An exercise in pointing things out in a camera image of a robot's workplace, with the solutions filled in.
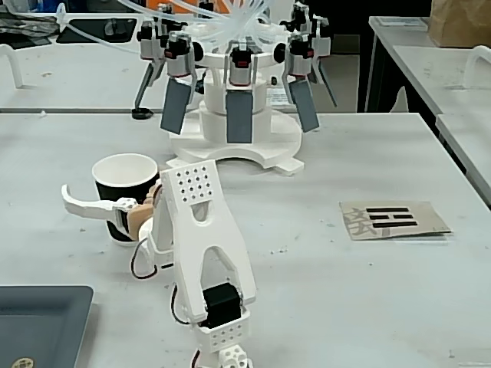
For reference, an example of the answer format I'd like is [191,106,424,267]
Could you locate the translucent tube bundle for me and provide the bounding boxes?
[56,0,295,54]

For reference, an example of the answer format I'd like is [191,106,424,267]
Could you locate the red black arm cable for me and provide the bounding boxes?
[170,282,193,327]

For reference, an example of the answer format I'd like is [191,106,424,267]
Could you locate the silver black motor unit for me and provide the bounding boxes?
[164,31,197,81]
[283,33,316,81]
[228,43,258,90]
[294,2,332,59]
[137,18,166,62]

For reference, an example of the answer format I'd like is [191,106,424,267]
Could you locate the flat book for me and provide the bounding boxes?
[377,16,429,32]

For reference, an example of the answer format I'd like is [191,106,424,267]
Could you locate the black paper cup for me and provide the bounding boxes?
[91,153,161,248]

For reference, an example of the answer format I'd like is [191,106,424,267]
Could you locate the brown paper bag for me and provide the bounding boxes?
[427,0,491,49]

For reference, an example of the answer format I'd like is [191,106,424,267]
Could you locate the white arched handle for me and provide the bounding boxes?
[463,44,491,90]
[0,43,25,90]

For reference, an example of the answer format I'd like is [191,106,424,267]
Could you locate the dark grey tray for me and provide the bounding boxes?
[0,284,95,368]

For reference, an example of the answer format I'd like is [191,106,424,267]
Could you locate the red black gripper cable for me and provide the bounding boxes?
[130,237,159,281]

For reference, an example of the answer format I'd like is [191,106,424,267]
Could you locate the grey paddle plate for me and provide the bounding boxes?
[160,78,192,136]
[133,59,162,111]
[312,57,338,109]
[225,90,254,145]
[288,79,321,133]

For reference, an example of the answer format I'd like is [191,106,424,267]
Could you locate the black mat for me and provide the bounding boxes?
[56,17,140,44]

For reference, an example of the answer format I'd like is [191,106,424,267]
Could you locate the white printed label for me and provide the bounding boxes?
[265,87,297,107]

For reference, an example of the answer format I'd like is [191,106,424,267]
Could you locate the cardboard card with black bars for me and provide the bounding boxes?
[339,200,453,242]

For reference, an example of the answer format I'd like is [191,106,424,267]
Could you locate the tan gripper with servo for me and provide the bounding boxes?
[61,182,166,242]

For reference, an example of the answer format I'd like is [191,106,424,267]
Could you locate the white round machine base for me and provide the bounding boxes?
[166,49,306,177]

